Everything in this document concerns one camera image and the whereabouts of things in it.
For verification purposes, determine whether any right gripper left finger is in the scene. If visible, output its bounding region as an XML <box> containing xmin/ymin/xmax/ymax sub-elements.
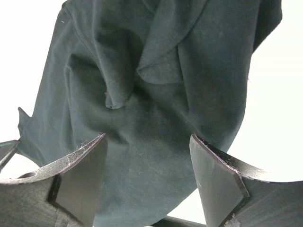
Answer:
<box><xmin>0</xmin><ymin>134</ymin><xmax>107</xmax><ymax>227</ymax></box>

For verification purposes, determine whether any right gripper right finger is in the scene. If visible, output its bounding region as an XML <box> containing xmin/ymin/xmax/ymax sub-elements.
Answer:
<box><xmin>189</xmin><ymin>134</ymin><xmax>303</xmax><ymax>227</ymax></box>

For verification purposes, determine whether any black t-shirt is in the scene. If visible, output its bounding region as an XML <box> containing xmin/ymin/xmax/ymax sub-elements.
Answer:
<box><xmin>18</xmin><ymin>0</ymin><xmax>282</xmax><ymax>227</ymax></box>

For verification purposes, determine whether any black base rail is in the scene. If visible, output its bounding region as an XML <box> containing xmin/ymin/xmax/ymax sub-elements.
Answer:
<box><xmin>151</xmin><ymin>216</ymin><xmax>206</xmax><ymax>227</ymax></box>

